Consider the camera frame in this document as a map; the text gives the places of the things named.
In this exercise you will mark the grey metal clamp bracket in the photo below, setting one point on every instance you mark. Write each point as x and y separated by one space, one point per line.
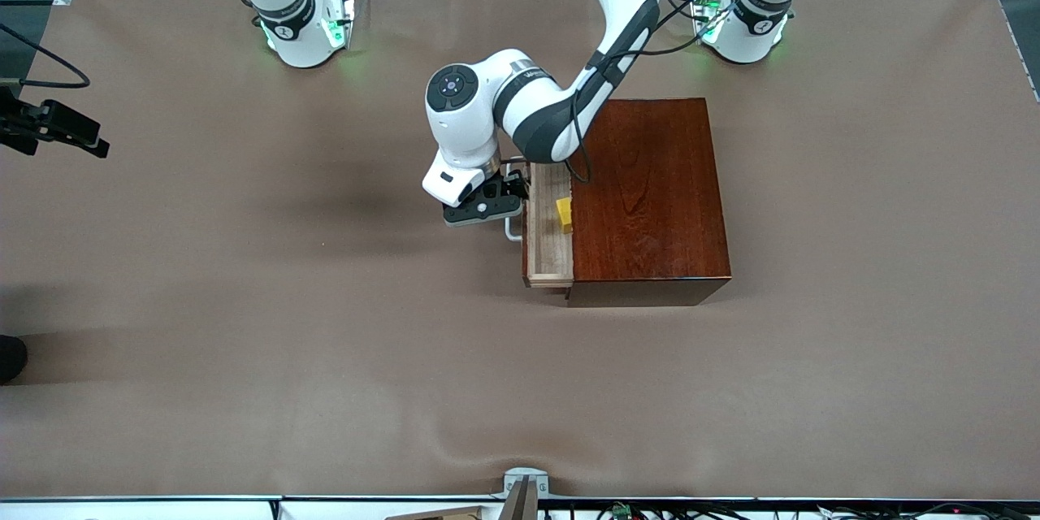
520 478

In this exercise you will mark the yellow block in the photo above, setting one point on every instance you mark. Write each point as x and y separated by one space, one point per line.
564 215

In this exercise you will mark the dark wooden drawer cabinet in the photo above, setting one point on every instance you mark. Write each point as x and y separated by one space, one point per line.
650 195

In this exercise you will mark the large table cover sheet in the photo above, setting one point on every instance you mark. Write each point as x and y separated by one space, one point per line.
325 382

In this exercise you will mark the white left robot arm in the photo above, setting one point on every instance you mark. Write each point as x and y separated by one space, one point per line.
544 118

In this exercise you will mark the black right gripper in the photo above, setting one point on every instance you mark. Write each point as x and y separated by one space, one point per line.
18 123

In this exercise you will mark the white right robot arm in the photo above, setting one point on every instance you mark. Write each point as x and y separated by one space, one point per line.
292 36

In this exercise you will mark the black rounded object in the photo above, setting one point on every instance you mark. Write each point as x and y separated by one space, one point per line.
11 359

